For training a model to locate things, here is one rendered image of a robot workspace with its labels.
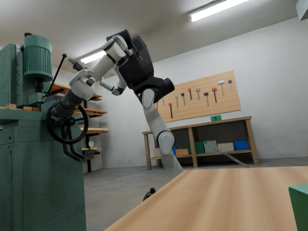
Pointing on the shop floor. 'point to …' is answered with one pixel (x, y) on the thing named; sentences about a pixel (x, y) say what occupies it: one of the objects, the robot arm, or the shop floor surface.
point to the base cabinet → (41, 187)
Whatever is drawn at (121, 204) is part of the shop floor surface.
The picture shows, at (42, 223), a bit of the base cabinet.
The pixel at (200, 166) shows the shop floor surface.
